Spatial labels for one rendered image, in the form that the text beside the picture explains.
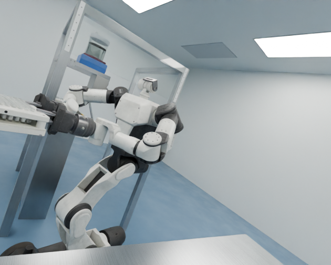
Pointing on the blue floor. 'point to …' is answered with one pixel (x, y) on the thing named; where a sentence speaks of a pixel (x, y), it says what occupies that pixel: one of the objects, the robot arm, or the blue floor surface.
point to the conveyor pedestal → (44, 175)
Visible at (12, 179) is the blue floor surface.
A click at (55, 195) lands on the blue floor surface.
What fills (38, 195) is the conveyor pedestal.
